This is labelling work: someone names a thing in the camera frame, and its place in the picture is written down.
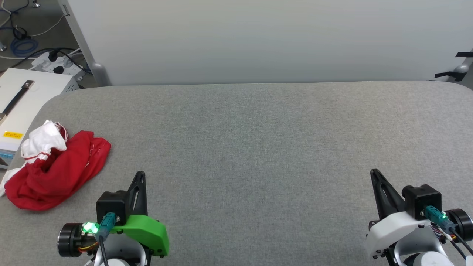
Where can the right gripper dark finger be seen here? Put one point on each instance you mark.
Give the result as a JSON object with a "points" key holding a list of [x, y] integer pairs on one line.
{"points": [[386, 199]]}

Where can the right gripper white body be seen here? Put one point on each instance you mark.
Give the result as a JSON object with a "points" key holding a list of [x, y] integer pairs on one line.
{"points": [[399, 229]]}

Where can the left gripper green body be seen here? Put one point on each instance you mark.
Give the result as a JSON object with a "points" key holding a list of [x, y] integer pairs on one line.
{"points": [[147, 231]]}

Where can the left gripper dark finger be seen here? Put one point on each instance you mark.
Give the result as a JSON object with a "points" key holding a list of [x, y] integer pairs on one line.
{"points": [[138, 199]]}

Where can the red and white jersey shirt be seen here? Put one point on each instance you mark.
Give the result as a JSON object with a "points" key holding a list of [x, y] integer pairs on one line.
{"points": [[55, 177]]}

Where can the right grey white robot arm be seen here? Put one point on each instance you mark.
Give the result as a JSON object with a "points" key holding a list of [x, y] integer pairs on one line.
{"points": [[425, 255]]}

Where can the grey partition leg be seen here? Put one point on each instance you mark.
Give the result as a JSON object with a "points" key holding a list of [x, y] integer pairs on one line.
{"points": [[98, 72]]}

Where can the yellow warning label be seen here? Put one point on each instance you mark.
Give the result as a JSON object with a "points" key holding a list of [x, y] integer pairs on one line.
{"points": [[13, 134]]}

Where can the black taped partition foot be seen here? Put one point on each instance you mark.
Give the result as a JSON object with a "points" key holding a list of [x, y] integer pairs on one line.
{"points": [[458, 72]]}

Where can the white appliance box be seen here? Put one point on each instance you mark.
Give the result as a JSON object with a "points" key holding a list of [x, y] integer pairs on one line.
{"points": [[40, 85]]}

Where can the white power strip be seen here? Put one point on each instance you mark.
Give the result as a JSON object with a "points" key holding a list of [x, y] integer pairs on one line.
{"points": [[66, 66]]}

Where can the black power plug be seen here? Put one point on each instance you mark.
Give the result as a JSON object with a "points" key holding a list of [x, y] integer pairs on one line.
{"points": [[58, 69], [52, 56]]}

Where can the white partition board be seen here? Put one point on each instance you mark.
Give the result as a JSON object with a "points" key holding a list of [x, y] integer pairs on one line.
{"points": [[258, 40]]}

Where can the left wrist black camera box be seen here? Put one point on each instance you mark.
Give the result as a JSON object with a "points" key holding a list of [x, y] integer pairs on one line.
{"points": [[112, 207]]}

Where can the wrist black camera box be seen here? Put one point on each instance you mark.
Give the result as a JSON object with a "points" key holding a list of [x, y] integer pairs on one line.
{"points": [[421, 197], [112, 207]]}

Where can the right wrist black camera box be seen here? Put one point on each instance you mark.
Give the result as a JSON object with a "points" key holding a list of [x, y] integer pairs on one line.
{"points": [[421, 197]]}

